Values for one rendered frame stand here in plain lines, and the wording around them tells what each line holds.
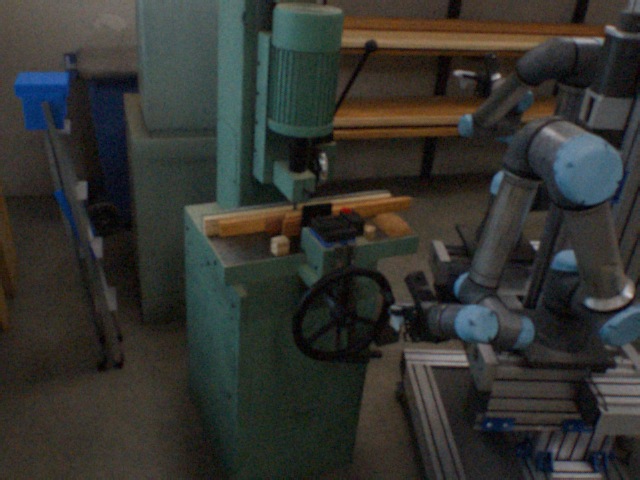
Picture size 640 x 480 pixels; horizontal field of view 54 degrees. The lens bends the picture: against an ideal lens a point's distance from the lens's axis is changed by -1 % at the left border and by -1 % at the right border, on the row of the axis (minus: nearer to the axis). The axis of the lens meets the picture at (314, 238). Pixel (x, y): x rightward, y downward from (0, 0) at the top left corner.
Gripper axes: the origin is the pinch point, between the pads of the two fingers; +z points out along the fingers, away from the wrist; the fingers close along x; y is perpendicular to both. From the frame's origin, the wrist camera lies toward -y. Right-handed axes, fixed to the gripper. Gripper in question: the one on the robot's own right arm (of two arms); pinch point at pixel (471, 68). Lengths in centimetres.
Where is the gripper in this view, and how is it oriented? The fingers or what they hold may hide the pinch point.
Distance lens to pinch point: 248.8
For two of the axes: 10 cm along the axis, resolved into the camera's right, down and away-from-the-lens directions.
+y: 0.5, 8.6, 5.1
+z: -2.9, -4.8, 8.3
